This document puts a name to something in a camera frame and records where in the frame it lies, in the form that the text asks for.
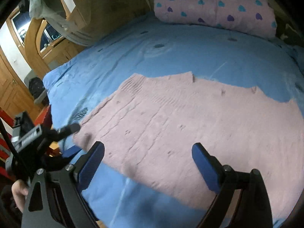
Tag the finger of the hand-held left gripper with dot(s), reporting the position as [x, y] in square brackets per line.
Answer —
[68, 129]
[72, 150]

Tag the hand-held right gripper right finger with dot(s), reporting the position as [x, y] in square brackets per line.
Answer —
[204, 163]

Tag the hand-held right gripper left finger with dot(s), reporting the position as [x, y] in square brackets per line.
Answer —
[91, 165]

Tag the pink knitted cardigan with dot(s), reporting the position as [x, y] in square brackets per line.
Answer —
[178, 128]

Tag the person's left hand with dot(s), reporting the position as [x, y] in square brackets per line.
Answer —
[20, 192]

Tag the grey plastic bin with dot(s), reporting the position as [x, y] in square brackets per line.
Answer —
[41, 98]

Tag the black backpack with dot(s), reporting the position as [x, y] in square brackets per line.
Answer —
[36, 87]

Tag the wooden door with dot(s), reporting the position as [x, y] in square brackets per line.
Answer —
[11, 92]

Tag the wooden cabinet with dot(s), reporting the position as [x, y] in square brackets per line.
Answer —
[64, 52]

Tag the grey sheer cloth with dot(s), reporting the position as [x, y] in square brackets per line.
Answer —
[71, 32]

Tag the blue dandelion print bedsheet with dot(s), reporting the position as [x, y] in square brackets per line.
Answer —
[166, 59]

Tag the dark cloth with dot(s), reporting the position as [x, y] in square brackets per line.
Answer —
[288, 33]

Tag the pink heart print pillow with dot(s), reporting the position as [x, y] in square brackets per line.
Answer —
[213, 7]

